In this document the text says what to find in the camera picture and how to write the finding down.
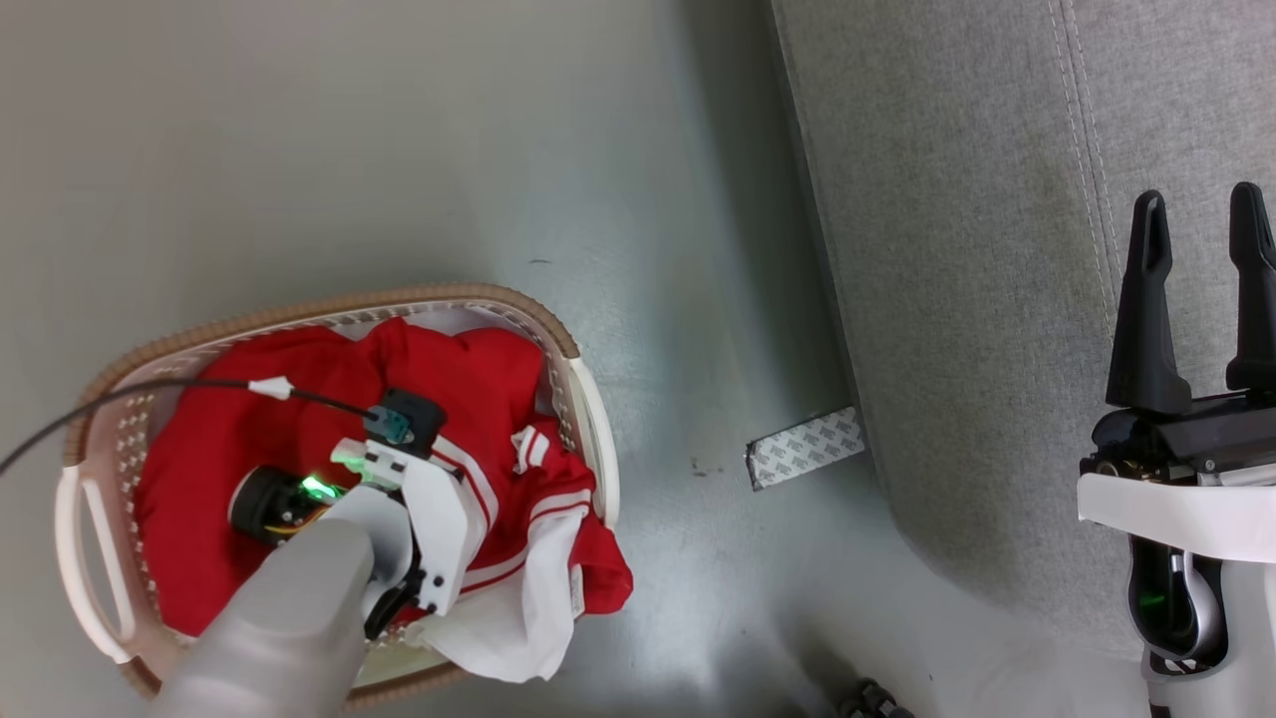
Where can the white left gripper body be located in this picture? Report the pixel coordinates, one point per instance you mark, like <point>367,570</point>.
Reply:
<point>439,519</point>

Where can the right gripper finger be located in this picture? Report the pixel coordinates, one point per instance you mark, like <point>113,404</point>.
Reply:
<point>1146,339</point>
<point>1258,299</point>

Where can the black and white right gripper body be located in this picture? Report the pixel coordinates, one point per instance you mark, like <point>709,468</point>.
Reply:
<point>1176,509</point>

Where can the red and white jersey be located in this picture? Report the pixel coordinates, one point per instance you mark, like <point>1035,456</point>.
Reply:
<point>478,379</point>

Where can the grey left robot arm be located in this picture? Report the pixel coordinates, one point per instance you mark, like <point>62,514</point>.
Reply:
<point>279,618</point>

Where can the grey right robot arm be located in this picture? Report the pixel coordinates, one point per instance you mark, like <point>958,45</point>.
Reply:
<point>1236,638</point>

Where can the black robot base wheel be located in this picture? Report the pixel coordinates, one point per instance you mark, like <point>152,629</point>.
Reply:
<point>872,700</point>

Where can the white basket with brown rim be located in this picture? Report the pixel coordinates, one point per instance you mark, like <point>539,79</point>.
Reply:
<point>590,419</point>

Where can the grey fabric sofa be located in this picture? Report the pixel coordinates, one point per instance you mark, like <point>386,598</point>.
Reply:
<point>947,249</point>

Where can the patterned grey tape strip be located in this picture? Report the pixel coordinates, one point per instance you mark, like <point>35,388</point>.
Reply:
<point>807,447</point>

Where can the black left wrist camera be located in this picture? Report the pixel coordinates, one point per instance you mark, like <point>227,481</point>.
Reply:
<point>414,414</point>

